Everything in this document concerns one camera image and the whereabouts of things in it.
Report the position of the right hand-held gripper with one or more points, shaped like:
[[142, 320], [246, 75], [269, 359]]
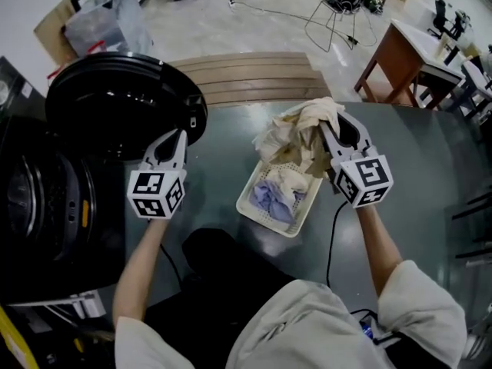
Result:
[[365, 183]]

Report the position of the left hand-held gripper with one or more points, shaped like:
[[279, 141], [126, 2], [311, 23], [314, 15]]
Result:
[[153, 194]]

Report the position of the large beige clothes piece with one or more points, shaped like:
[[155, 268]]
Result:
[[292, 137]]

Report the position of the small cream clothes piece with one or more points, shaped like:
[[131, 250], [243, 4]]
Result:
[[288, 179]]

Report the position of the white plastic laundry basket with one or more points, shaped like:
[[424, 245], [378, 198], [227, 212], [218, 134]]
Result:
[[246, 200]]

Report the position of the lavender clothes piece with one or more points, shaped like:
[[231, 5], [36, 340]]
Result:
[[273, 202]]

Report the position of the dark grey washing machine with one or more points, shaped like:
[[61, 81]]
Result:
[[38, 252]]

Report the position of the person's left forearm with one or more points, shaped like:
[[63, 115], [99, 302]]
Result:
[[138, 271]]

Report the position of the person's right forearm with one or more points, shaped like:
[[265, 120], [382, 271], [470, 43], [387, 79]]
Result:
[[378, 252]]

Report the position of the round black washer door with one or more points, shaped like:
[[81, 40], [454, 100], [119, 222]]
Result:
[[127, 94]]

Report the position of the clear plastic storage box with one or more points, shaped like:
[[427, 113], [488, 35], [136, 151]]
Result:
[[107, 25]]

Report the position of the wooden slatted ramp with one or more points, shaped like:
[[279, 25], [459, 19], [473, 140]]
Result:
[[250, 79]]

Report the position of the person's legs in black trousers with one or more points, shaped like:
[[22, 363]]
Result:
[[223, 275]]

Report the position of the black office chair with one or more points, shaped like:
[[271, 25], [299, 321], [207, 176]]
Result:
[[442, 17]]

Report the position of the brown board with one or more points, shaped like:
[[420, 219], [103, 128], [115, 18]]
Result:
[[50, 33]]

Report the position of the person's white shirt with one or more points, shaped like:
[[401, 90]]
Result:
[[307, 329]]

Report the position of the white washer stand frame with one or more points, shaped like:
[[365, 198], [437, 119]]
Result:
[[88, 304]]

